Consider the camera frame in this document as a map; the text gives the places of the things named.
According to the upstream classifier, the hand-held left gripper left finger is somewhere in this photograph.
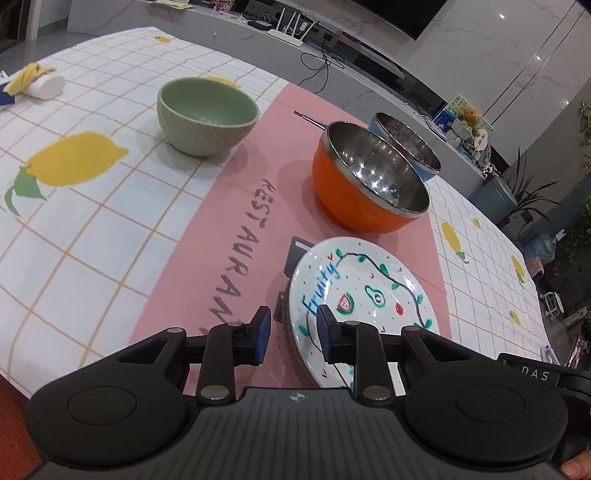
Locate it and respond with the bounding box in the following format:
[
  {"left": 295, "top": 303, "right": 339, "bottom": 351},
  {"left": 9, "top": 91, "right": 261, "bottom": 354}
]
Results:
[{"left": 113, "top": 305, "right": 272, "bottom": 401}]

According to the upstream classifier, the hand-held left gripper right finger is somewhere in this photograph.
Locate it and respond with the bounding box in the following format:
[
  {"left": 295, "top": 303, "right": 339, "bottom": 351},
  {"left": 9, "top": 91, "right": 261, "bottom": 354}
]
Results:
[{"left": 316, "top": 305, "right": 472, "bottom": 401}]

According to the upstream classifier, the painted white plate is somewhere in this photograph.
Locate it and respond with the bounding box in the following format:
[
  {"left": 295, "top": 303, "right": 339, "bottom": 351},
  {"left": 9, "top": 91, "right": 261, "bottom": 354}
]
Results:
[{"left": 288, "top": 236, "right": 441, "bottom": 388}]

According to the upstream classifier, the orange steel bowl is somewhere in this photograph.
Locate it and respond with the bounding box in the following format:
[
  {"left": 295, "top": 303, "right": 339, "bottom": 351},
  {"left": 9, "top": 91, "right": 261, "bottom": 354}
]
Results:
[{"left": 312, "top": 121, "right": 431, "bottom": 233}]

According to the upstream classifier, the blue steel bowl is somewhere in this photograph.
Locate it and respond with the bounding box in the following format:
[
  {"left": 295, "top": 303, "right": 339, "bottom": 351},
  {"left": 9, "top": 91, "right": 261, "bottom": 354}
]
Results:
[{"left": 368, "top": 112, "right": 441, "bottom": 182}]

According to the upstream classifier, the green ceramic bowl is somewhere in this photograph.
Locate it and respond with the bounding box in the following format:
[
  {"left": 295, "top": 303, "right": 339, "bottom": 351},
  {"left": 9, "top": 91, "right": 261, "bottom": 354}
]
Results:
[{"left": 157, "top": 76, "right": 260, "bottom": 158}]

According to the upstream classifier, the person's right hand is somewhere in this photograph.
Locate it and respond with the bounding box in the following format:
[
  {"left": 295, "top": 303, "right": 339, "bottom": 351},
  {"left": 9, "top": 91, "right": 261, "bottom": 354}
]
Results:
[{"left": 561, "top": 455, "right": 591, "bottom": 479}]

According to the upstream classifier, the pink printed placemat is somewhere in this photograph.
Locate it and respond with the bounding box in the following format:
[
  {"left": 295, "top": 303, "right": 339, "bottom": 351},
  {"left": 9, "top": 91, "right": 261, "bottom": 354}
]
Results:
[{"left": 127, "top": 84, "right": 455, "bottom": 398}]

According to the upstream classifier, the blue plastic bag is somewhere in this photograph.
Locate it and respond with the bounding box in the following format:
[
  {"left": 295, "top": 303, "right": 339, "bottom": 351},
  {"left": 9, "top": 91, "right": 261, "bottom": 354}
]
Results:
[{"left": 524, "top": 233, "right": 561, "bottom": 264}]

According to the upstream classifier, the checked lemon tablecloth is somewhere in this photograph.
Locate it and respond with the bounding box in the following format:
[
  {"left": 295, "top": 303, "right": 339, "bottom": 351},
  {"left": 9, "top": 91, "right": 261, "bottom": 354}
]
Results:
[{"left": 0, "top": 27, "right": 550, "bottom": 402}]

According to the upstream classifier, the tall potted plant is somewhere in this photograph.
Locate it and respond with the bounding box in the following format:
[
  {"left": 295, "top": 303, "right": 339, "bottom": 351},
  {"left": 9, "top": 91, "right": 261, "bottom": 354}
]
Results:
[{"left": 501, "top": 148, "right": 561, "bottom": 241}]

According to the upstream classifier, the grey trash bin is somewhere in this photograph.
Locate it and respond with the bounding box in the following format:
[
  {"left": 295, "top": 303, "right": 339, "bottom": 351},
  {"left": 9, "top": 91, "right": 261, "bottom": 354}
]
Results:
[{"left": 468, "top": 175, "right": 518, "bottom": 227}]

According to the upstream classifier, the thin metal stick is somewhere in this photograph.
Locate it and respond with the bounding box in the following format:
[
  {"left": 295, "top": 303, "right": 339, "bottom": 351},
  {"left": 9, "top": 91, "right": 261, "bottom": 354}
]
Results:
[{"left": 294, "top": 110, "right": 329, "bottom": 128}]

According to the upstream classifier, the white router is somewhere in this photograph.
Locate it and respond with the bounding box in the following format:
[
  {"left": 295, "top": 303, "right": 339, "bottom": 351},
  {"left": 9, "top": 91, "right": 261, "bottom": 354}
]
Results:
[{"left": 268, "top": 7, "right": 319, "bottom": 47}]

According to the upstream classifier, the small white cup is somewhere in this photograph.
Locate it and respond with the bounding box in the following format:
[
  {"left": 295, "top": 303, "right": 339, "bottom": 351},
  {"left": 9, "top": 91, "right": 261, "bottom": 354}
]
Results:
[{"left": 23, "top": 74, "right": 66, "bottom": 100}]

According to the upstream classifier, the black television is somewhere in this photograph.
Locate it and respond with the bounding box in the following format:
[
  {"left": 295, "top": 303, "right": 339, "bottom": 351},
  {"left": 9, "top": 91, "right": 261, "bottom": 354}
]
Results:
[{"left": 342, "top": 0, "right": 451, "bottom": 42}]

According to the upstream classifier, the yellow cloth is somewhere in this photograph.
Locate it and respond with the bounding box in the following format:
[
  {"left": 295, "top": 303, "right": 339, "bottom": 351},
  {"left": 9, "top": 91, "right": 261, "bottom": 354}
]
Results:
[{"left": 4, "top": 63, "right": 56, "bottom": 97}]

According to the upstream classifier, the blue and white box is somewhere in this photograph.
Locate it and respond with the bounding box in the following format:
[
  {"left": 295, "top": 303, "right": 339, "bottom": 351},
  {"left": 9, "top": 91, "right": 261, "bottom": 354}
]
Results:
[{"left": 0, "top": 69, "right": 19, "bottom": 112}]

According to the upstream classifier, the black cable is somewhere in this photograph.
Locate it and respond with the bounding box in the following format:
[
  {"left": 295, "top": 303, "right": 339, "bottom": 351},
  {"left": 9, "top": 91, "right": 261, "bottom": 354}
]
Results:
[{"left": 300, "top": 44, "right": 347, "bottom": 90}]

